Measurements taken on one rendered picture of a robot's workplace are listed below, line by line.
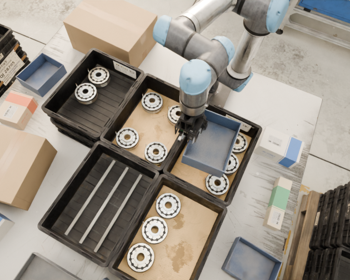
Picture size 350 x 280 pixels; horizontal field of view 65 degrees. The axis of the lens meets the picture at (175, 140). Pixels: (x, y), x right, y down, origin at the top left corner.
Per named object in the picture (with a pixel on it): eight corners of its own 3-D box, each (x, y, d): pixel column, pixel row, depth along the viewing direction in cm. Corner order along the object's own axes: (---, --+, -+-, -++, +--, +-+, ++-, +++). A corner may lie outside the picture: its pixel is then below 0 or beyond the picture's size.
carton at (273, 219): (275, 179, 137) (280, 176, 132) (286, 184, 137) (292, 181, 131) (262, 225, 128) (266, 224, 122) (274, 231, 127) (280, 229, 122)
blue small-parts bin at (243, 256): (220, 268, 119) (224, 269, 113) (235, 237, 125) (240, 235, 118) (263, 295, 116) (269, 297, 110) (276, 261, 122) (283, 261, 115)
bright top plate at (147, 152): (153, 138, 125) (153, 137, 125) (171, 149, 123) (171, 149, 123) (140, 155, 121) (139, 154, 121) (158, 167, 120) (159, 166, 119)
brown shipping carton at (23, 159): (16, 139, 137) (-1, 124, 123) (58, 151, 136) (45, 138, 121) (-18, 196, 125) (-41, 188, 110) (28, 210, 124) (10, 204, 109)
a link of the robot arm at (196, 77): (220, 64, 65) (201, 88, 62) (214, 91, 75) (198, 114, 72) (191, 50, 67) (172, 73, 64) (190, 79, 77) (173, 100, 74)
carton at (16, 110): (23, 130, 139) (16, 123, 133) (1, 123, 140) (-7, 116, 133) (39, 104, 146) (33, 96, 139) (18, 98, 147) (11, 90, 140)
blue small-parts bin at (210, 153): (199, 116, 106) (203, 108, 100) (236, 131, 105) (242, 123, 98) (180, 162, 98) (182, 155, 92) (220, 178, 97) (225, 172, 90)
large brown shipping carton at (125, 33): (157, 41, 169) (157, 14, 150) (131, 76, 157) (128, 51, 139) (101, 16, 174) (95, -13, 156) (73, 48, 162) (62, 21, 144)
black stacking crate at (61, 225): (103, 150, 126) (98, 140, 116) (160, 180, 122) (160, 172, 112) (47, 230, 111) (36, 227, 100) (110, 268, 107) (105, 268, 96)
